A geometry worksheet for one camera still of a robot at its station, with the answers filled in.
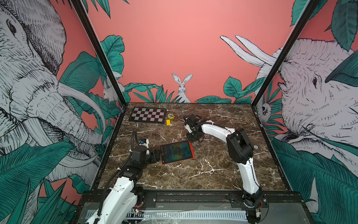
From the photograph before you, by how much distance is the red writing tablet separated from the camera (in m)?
0.90

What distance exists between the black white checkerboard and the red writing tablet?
0.74ft

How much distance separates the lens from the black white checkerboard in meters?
1.09
